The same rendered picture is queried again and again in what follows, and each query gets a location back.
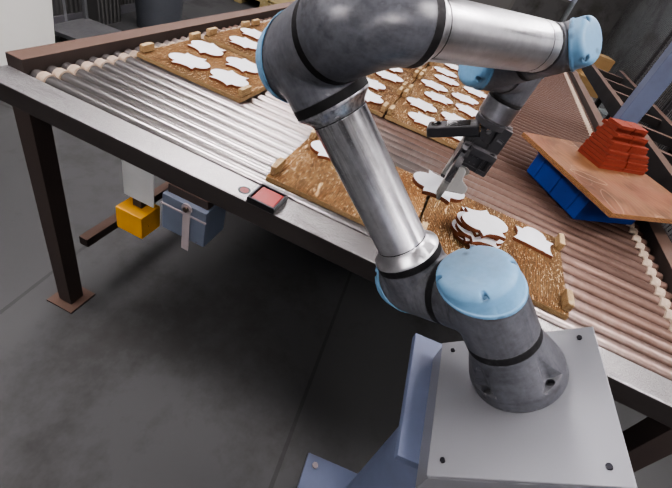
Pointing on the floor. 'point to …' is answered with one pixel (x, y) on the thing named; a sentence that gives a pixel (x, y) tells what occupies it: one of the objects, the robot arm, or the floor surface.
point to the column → (411, 407)
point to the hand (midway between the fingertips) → (438, 185)
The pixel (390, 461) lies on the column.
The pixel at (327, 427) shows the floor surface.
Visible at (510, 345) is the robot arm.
